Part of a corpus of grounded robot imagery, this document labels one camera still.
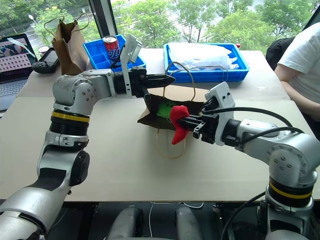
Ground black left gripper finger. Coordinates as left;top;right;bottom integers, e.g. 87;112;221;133
145;74;177;89
140;84;153;104

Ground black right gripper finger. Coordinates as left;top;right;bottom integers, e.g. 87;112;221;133
184;114;210;124
175;118;205;133

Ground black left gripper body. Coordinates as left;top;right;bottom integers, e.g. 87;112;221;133
129;65;151;99

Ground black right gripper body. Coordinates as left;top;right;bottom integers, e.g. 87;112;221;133
193;113;219;146

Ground red plush toy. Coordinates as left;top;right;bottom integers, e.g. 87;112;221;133
169;105;191;146

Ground brown paper bag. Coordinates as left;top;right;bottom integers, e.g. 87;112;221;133
136;60;229;160
43;12;91;76

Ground green plush toy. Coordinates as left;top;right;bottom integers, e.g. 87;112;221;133
156;100;176;124

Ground brown paper bag standing upright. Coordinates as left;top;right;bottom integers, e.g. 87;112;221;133
43;12;91;76

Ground red soda can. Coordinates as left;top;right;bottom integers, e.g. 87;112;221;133
102;35;122;69

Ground blue plastic crate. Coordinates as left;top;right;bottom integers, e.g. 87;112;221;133
163;42;251;84

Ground white plastic bags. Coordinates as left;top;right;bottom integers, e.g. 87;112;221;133
167;42;240;71

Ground blue compartment bin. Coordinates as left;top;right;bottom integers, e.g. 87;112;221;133
82;34;147;74

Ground black handheld game console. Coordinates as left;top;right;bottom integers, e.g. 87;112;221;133
31;47;61;74

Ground grey rounded robot leg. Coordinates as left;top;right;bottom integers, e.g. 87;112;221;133
175;205;204;240
106;205;144;240

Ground cup with pink lid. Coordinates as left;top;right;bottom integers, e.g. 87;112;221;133
38;45;51;59

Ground black backpack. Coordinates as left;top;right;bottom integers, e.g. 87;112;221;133
265;37;296;72

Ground person in white shirt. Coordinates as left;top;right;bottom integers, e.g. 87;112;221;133
274;22;320;141

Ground open laptop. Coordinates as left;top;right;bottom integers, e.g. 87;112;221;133
0;33;39;112

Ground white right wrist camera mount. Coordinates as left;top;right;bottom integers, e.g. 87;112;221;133
204;81;237;147

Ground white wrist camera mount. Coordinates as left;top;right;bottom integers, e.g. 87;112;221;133
119;34;144;97
204;81;237;147

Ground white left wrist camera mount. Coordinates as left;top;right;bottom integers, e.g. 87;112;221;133
119;34;144;97

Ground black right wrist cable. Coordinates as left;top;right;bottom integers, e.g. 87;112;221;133
201;106;306;147

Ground black window frame post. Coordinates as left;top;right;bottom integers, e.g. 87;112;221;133
88;0;119;39

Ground black cable under table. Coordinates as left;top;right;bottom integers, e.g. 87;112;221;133
219;190;267;240

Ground white cable under table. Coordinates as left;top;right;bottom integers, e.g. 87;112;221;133
148;200;205;239

